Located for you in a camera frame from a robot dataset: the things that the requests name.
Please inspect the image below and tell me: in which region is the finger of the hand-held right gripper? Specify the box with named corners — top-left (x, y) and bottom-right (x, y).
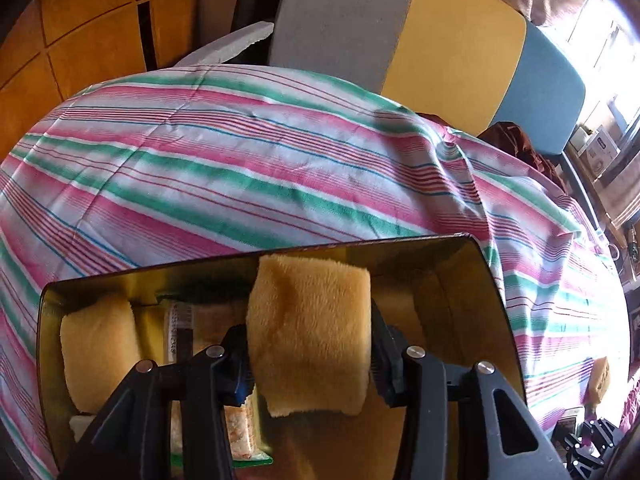
top-left (582, 417), bottom-right (628, 443)
top-left (562, 437), bottom-right (608, 476)

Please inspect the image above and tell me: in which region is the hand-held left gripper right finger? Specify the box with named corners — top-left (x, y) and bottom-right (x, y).
top-left (370, 300), bottom-right (573, 480)

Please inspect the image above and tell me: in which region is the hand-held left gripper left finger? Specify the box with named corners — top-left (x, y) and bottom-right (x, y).
top-left (60, 325), bottom-right (258, 480)

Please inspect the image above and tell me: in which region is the rice cracker snack packet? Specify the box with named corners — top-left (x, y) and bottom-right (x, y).
top-left (159, 297), bottom-right (275, 467)

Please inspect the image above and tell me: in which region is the large yellow sponge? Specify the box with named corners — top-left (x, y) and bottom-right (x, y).
top-left (246, 254), bottom-right (373, 418)

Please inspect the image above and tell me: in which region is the gold tin box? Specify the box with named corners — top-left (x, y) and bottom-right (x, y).
top-left (37, 232), bottom-right (527, 480)

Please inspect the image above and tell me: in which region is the small yellow sponge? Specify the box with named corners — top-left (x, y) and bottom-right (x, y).
top-left (60, 294), bottom-right (143, 413)

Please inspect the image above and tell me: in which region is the magenta bedsheet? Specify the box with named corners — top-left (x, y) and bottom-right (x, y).
top-left (620, 375), bottom-right (640, 426)

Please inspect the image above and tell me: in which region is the striped blanket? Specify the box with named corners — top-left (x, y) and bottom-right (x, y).
top-left (0, 64), bottom-right (640, 480)

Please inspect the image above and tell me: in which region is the dark red cloth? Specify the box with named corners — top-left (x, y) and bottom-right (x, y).
top-left (482, 121), bottom-right (568, 191)

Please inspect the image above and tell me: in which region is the white printed carton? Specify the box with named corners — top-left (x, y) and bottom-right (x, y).
top-left (582, 127), bottom-right (621, 176)

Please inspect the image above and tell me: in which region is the window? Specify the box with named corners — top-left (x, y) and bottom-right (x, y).
top-left (545, 0), bottom-right (640, 131)

